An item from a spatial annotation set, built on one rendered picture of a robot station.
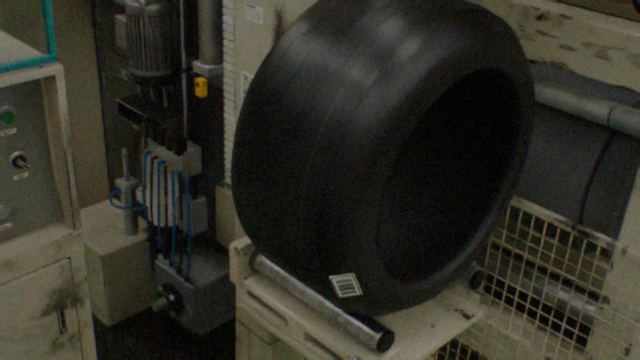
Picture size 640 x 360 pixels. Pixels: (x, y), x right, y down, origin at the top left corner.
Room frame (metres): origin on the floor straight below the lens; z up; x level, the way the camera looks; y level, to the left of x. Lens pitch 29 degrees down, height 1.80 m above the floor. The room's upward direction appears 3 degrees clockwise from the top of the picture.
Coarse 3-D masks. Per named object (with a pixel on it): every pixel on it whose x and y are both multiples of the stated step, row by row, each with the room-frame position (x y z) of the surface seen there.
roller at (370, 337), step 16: (256, 256) 1.27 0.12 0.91; (272, 272) 1.23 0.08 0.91; (288, 288) 1.20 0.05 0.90; (304, 288) 1.17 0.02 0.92; (320, 304) 1.14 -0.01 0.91; (336, 320) 1.11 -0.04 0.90; (352, 320) 1.09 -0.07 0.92; (368, 320) 1.08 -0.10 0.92; (368, 336) 1.05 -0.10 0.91; (384, 336) 1.04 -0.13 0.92
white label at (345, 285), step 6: (330, 276) 0.99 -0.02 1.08; (336, 276) 0.98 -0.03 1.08; (342, 276) 0.98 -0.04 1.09; (348, 276) 0.98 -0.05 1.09; (354, 276) 0.98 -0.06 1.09; (336, 282) 0.99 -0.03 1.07; (342, 282) 0.99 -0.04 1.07; (348, 282) 0.99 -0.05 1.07; (354, 282) 0.99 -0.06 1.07; (336, 288) 0.99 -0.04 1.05; (342, 288) 0.99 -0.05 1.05; (348, 288) 0.99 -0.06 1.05; (354, 288) 0.99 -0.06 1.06; (336, 294) 1.00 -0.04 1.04; (342, 294) 1.00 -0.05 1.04; (348, 294) 1.00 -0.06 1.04; (354, 294) 1.00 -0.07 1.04; (360, 294) 1.00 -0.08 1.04
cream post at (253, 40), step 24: (240, 0) 1.42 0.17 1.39; (264, 0) 1.37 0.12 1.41; (288, 0) 1.36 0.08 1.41; (312, 0) 1.41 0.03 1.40; (240, 24) 1.42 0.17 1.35; (264, 24) 1.37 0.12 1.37; (288, 24) 1.36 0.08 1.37; (240, 48) 1.42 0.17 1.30; (264, 48) 1.37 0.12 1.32; (240, 72) 1.42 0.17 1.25; (240, 96) 1.42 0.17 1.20; (240, 312) 1.42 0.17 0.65; (240, 336) 1.42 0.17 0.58; (264, 336) 1.36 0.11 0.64
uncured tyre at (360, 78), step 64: (320, 0) 1.26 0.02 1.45; (384, 0) 1.22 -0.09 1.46; (448, 0) 1.23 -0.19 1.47; (320, 64) 1.11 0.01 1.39; (384, 64) 1.07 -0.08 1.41; (448, 64) 1.10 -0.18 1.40; (512, 64) 1.24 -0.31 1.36; (256, 128) 1.10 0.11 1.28; (320, 128) 1.03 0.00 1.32; (384, 128) 1.01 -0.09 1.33; (448, 128) 1.48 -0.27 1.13; (512, 128) 1.31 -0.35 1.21; (256, 192) 1.07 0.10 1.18; (320, 192) 0.98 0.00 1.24; (384, 192) 1.01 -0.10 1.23; (448, 192) 1.41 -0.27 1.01; (512, 192) 1.31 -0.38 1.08; (320, 256) 0.98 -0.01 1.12; (384, 256) 1.30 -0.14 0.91; (448, 256) 1.28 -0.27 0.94
